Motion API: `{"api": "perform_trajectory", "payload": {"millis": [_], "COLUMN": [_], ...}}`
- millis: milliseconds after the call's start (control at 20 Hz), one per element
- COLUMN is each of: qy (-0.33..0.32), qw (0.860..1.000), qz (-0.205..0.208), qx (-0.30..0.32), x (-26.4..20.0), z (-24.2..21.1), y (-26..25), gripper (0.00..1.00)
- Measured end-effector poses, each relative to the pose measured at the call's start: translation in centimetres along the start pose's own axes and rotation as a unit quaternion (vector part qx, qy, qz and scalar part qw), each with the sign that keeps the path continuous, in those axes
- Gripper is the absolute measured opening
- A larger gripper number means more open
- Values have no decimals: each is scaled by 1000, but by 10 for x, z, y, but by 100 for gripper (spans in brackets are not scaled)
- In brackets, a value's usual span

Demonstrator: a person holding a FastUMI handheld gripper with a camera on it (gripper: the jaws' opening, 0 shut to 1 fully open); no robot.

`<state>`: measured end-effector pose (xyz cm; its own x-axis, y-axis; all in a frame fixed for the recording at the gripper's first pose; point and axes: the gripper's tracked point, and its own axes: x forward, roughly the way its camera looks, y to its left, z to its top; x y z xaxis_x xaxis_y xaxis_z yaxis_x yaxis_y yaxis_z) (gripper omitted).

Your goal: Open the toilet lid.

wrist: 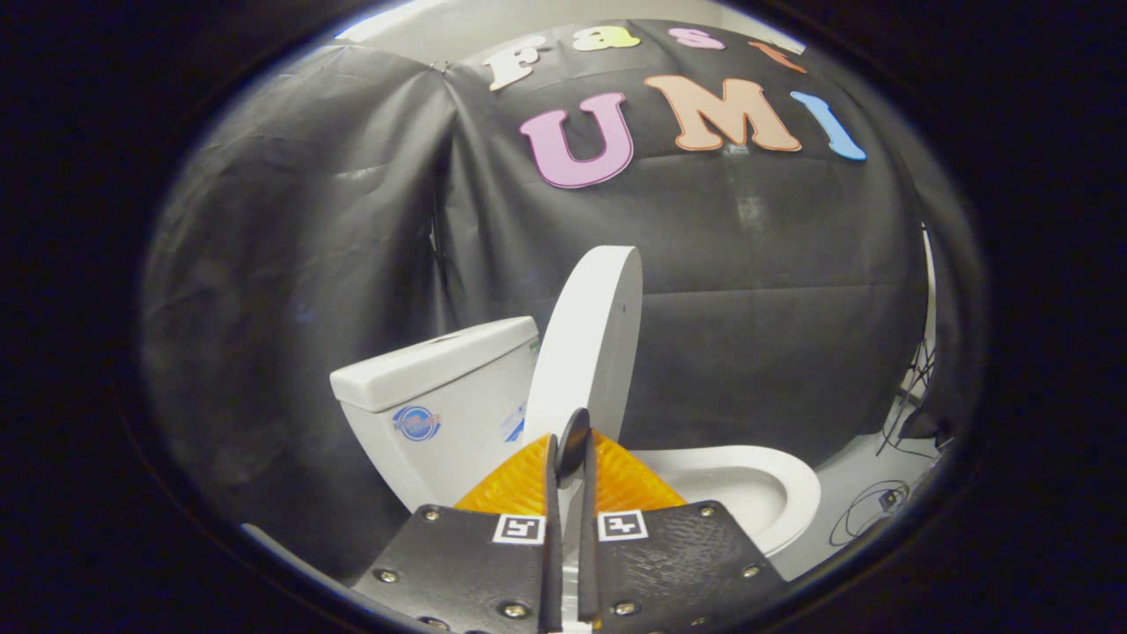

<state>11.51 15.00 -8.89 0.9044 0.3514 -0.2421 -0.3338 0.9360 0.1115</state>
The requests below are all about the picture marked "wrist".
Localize black tripod stand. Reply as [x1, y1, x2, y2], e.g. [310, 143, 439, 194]
[876, 339, 941, 459]

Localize white toilet bowl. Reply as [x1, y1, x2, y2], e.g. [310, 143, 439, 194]
[667, 462, 786, 540]

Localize black looped cable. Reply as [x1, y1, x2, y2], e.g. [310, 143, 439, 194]
[828, 480, 913, 548]

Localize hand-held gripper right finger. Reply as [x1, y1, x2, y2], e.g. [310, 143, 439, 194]
[577, 430, 789, 634]

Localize black backdrop cloth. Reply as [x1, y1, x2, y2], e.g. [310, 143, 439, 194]
[141, 18, 989, 586]

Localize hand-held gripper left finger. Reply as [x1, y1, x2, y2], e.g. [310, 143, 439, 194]
[352, 433, 564, 634]

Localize white toilet lid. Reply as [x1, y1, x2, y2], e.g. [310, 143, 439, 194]
[521, 246, 645, 459]

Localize white toilet seat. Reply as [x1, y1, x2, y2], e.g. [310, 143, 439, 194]
[630, 445, 822, 557]

